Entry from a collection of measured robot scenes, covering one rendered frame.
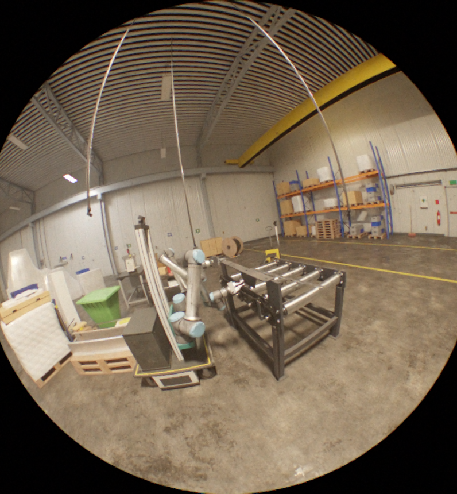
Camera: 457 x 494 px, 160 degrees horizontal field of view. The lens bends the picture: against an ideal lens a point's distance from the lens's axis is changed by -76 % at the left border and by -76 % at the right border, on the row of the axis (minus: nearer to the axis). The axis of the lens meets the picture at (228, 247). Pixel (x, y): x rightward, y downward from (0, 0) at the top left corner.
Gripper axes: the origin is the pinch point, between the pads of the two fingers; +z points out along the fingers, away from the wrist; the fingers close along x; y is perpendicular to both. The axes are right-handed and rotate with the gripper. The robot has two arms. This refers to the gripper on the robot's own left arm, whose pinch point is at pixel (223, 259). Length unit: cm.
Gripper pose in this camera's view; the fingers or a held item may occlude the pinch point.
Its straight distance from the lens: 184.6
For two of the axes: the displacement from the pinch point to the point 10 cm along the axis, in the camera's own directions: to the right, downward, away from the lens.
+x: 1.9, 9.7, 1.3
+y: -3.5, -0.6, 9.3
